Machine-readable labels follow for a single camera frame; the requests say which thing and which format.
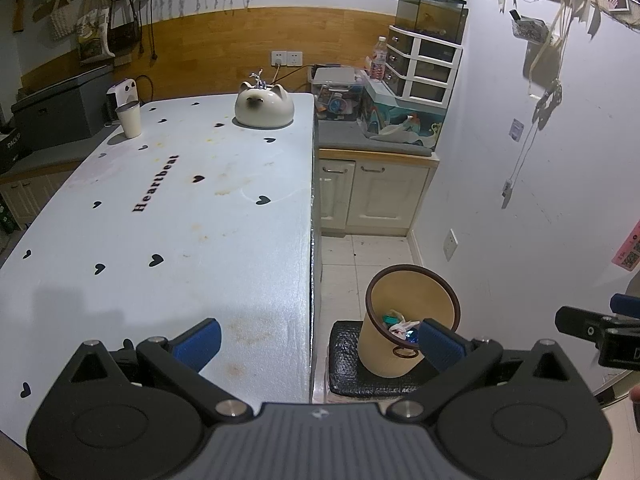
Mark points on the teal printed box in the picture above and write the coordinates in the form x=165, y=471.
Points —
x=380, y=105

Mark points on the white drawer unit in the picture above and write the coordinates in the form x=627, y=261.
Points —
x=407, y=67

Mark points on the wooden wall rack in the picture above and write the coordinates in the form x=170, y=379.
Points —
x=47, y=5

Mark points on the white plastic bag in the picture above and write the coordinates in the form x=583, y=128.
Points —
x=397, y=132

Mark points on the brown wooden wall ornament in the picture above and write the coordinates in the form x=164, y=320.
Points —
x=20, y=7

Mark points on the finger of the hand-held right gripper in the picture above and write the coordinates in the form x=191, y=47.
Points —
x=580, y=324
x=627, y=306

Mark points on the glass fish tank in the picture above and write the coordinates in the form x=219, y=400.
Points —
x=432, y=15

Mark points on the clear lidded storage box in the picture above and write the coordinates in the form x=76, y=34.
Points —
x=335, y=95

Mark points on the small silver figurine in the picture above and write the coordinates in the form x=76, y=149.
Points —
x=256, y=78

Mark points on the beige mesh bag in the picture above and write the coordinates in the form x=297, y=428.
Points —
x=62, y=17

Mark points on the beige waste bin brown rim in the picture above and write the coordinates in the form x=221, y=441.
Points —
x=385, y=355

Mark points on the white paper cup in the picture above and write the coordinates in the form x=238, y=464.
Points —
x=130, y=120

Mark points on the small white hanging adapter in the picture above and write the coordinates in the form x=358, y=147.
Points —
x=508, y=188

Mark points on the white mini heater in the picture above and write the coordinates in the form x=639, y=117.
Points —
x=122, y=92

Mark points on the white wall socket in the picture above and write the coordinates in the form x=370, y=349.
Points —
x=451, y=245
x=295, y=58
x=279, y=58

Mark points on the white cat shaped pot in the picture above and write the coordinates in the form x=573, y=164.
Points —
x=265, y=107

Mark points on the grey storage box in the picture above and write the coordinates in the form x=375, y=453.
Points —
x=60, y=110

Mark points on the grey counter mat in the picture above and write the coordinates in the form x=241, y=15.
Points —
x=340, y=135

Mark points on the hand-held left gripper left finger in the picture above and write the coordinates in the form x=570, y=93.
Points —
x=197, y=345

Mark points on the black cardboard box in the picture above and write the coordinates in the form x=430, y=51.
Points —
x=12, y=150

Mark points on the clear wall pouch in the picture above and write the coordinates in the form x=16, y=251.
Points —
x=529, y=27

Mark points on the dark sheer bag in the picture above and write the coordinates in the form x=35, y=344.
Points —
x=124, y=30

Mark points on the cream floor cabinet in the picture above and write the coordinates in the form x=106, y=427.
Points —
x=385, y=195
x=35, y=190

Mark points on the small white hanging tag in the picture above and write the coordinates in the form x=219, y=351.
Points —
x=515, y=130

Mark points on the red label water bottle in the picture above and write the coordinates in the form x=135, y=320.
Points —
x=378, y=60

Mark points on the black floor mat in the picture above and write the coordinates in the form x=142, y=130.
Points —
x=342, y=360

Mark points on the printed canvas tote bag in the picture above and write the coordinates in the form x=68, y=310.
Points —
x=95, y=42

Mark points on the cream ribbon strips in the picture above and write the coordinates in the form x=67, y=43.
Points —
x=565, y=20

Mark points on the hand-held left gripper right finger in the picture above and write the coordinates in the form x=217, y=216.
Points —
x=442, y=345

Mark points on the white tissue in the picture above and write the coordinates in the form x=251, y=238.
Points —
x=402, y=327

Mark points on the pink card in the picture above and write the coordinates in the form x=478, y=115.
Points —
x=629, y=252

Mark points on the person's right hand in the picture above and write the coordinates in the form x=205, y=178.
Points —
x=636, y=407

